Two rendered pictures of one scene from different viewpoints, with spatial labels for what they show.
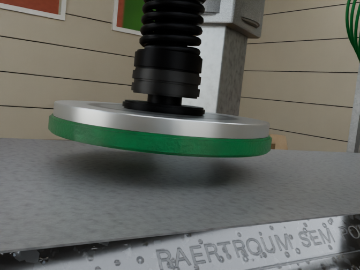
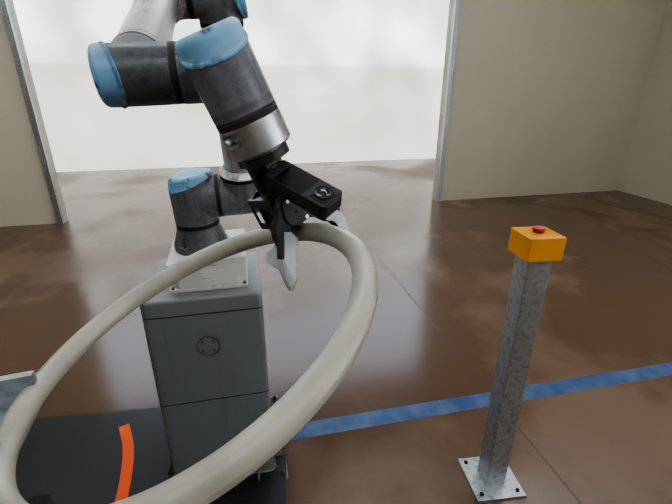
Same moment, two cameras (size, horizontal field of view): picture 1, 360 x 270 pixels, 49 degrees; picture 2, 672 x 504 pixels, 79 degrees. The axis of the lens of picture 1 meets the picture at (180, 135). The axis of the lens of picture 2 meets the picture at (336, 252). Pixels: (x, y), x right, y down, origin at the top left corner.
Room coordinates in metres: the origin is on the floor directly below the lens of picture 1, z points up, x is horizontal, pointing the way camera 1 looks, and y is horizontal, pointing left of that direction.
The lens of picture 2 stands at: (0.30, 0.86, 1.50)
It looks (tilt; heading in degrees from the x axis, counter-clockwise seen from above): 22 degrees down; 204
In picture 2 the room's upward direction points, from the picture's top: straight up
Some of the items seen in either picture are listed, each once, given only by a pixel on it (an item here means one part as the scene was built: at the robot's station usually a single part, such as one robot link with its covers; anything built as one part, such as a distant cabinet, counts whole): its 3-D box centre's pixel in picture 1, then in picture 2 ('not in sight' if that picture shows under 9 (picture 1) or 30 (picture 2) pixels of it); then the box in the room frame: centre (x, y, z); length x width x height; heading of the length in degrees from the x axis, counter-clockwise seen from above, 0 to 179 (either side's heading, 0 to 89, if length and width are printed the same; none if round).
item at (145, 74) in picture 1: (166, 77); not in sight; (0.40, 0.02, 0.95); 0.07 x 0.07 x 0.01
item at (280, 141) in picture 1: (271, 143); not in sight; (1.28, -0.30, 0.80); 0.20 x 0.10 x 0.05; 170
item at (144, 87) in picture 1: (165, 89); not in sight; (0.40, 0.02, 0.94); 0.07 x 0.07 x 0.01
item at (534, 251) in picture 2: not in sight; (511, 370); (-1.08, 0.95, 0.54); 0.20 x 0.20 x 1.09; 31
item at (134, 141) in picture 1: (162, 120); not in sight; (0.40, 0.02, 0.91); 0.22 x 0.22 x 0.04
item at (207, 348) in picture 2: not in sight; (218, 366); (-0.79, -0.16, 0.43); 0.50 x 0.50 x 0.85; 36
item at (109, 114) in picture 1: (163, 117); not in sight; (0.40, 0.02, 0.91); 0.21 x 0.21 x 0.01
